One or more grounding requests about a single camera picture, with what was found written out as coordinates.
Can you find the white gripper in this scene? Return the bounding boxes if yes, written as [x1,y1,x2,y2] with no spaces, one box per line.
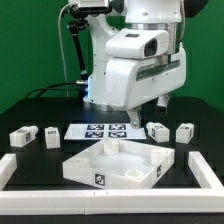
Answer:
[105,29,186,129]

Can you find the white square table top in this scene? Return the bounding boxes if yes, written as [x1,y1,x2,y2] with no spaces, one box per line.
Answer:
[63,138,175,189]

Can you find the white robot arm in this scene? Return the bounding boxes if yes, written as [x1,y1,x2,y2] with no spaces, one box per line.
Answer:
[68,0,209,129]

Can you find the white tag sheet with markers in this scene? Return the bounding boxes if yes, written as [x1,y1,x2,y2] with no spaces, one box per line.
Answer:
[64,123,146,140]

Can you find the white U-shaped obstacle fence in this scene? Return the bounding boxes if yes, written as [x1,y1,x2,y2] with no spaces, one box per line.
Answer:
[0,152,224,215]

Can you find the grey cable hanging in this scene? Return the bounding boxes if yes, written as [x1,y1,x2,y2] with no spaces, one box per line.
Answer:
[57,3,72,98]

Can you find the black cables at base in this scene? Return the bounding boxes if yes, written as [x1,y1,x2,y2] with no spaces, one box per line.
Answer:
[24,79,90,99]

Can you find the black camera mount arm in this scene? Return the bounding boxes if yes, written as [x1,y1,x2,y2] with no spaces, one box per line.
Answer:
[67,18,90,81]

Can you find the camera on top mount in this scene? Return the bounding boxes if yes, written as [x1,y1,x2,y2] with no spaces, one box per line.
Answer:
[68,0,110,14]

